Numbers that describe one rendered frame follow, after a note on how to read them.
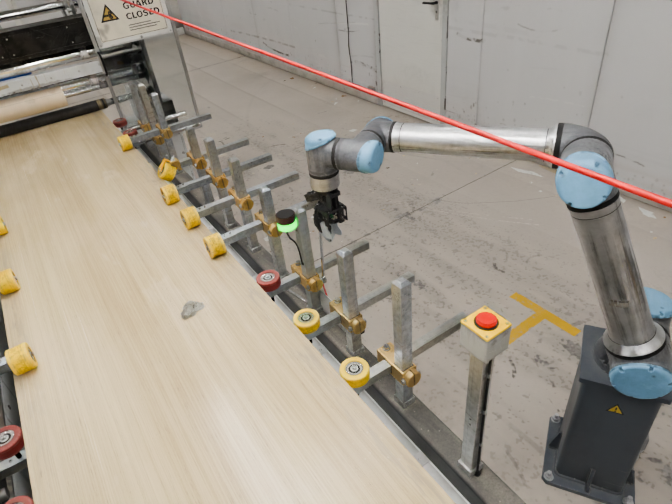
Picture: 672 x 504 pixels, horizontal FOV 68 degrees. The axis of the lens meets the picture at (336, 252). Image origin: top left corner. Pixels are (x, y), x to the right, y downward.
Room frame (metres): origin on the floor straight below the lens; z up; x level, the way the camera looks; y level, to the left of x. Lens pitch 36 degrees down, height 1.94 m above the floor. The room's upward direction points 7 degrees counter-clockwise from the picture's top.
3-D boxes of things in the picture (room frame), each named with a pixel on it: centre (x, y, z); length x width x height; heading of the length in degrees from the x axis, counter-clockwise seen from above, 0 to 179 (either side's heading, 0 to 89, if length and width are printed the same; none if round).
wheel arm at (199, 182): (2.05, 0.47, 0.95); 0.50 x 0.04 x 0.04; 120
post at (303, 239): (1.35, 0.10, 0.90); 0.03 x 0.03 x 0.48; 30
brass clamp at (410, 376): (0.93, -0.14, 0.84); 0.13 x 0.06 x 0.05; 30
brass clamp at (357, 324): (1.15, -0.01, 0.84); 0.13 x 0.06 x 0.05; 30
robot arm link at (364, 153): (1.29, -0.10, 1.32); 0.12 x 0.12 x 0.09; 61
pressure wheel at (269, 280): (1.31, 0.24, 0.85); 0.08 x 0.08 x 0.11
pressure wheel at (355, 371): (0.88, -0.01, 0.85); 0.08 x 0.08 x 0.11
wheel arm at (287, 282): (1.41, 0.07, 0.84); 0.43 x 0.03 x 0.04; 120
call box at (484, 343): (0.69, -0.28, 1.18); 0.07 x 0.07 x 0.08; 30
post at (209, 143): (2.00, 0.47, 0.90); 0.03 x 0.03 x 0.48; 30
